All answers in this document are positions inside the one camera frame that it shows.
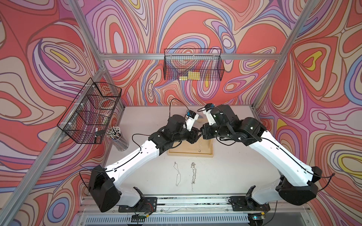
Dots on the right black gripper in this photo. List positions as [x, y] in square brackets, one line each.
[205, 129]

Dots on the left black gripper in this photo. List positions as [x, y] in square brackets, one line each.
[193, 134]

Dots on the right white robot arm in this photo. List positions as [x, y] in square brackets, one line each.
[297, 182]

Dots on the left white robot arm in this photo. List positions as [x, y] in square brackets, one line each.
[105, 185]

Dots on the wooden jewelry display stand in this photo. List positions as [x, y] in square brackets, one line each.
[202, 148]

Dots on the yellow block in basket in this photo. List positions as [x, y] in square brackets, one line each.
[190, 76]

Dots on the cup of pencils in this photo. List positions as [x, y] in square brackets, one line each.
[119, 141]

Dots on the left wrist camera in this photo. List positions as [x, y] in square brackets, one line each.
[191, 117]

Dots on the black wire basket back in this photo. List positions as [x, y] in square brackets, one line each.
[207, 61]

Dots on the black wire basket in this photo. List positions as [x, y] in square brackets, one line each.
[207, 61]
[89, 115]

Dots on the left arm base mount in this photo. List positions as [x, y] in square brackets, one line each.
[133, 200]

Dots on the aluminium rail base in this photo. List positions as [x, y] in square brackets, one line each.
[196, 210]

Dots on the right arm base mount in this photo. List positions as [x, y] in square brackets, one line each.
[246, 203]

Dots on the black wire basket left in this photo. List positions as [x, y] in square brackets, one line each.
[89, 115]

